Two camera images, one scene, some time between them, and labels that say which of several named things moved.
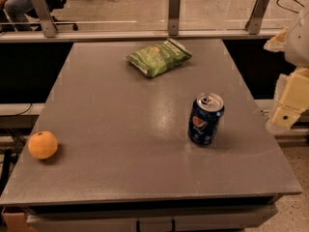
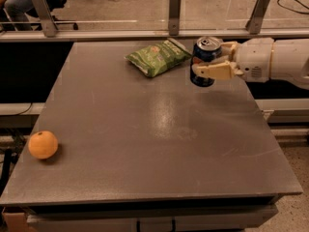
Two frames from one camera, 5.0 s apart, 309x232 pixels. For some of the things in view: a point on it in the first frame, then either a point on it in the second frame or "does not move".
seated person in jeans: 17,2 does not move
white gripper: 299,43 to 254,60
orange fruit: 42,145 does not move
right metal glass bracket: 254,22 does not move
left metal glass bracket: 40,3 does not move
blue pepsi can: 205,119 to 206,49
